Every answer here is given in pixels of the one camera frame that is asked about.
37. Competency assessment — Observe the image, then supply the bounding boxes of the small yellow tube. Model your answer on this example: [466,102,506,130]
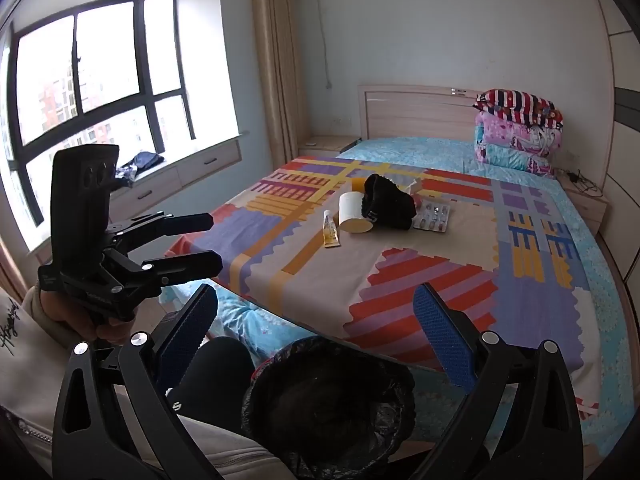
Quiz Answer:
[322,210,341,248]

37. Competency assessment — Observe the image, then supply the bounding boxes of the black fluffy hat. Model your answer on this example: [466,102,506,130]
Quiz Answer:
[361,174,416,231]

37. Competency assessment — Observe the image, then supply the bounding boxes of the white plastic box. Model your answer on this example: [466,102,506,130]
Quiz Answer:
[401,179,422,195]

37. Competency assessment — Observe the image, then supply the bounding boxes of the orange tape roll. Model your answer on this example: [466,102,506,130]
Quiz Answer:
[350,178,367,193]

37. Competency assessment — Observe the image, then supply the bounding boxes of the trash bin with black bag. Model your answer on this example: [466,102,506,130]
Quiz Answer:
[241,336,416,479]

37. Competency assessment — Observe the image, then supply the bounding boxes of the person's left hand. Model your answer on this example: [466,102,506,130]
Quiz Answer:
[39,290,134,344]

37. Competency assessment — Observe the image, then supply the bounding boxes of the dark blue clothes on sill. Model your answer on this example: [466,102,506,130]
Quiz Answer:
[115,152,164,186]

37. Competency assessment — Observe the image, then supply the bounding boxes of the pill blister pack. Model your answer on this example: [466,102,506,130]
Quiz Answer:
[412,196,451,233]

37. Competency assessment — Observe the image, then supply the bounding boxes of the blue patterned bed sheet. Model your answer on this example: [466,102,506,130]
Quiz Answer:
[158,135,637,458]

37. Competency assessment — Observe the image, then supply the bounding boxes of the left wooden nightstand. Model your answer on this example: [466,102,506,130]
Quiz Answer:
[298,136,360,158]

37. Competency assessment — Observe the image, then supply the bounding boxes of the wooden nightstand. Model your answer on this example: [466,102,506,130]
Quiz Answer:
[555,170,608,235]
[298,136,360,158]

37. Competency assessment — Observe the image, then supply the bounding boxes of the black framed bay window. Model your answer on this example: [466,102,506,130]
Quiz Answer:
[6,0,195,226]

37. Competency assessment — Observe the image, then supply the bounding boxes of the white paper roll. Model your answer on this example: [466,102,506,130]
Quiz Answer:
[338,191,373,234]

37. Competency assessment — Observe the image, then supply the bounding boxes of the right wooden nightstand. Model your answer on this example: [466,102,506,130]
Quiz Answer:
[555,170,608,235]

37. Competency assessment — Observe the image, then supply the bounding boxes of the folded colourful quilts stack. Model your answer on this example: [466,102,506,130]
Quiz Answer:
[473,89,564,177]

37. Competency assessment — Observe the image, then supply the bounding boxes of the wooden headboard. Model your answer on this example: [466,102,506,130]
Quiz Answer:
[358,84,480,142]

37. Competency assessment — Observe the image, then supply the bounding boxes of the beige curtain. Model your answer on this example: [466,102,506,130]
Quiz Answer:
[252,0,310,167]

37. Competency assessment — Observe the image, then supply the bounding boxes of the wall power cord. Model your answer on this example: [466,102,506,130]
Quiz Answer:
[311,0,334,91]

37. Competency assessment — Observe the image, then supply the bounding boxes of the black cables on nightstand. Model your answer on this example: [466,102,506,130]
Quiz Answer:
[555,167,606,198]

